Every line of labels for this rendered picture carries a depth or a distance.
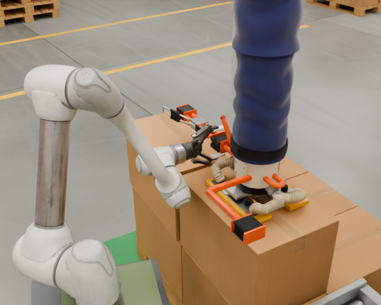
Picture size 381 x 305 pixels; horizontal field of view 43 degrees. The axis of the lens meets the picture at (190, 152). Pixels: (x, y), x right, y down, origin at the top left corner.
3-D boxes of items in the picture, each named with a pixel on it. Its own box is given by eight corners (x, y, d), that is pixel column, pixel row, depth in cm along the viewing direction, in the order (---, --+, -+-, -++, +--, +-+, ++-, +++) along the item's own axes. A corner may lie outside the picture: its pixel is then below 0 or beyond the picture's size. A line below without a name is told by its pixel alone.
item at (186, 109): (196, 118, 243) (196, 109, 241) (184, 121, 240) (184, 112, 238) (188, 112, 250) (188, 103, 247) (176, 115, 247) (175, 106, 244)
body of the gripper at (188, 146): (178, 140, 210) (196, 135, 214) (178, 157, 214) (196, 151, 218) (186, 147, 205) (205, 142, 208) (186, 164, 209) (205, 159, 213)
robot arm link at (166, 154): (163, 154, 214) (176, 177, 207) (130, 163, 207) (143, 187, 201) (167, 138, 206) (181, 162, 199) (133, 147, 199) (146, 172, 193)
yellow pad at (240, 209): (271, 218, 190) (273, 208, 188) (251, 227, 186) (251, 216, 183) (224, 177, 216) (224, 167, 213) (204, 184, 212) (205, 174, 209)
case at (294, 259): (326, 292, 212) (340, 219, 192) (251, 330, 195) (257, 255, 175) (246, 218, 257) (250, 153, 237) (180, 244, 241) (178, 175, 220)
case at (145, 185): (243, 216, 259) (247, 152, 238) (176, 241, 242) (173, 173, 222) (189, 164, 304) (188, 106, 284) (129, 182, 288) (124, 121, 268)
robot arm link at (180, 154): (166, 160, 213) (178, 156, 215) (176, 169, 206) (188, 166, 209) (165, 141, 208) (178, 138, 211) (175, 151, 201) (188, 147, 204)
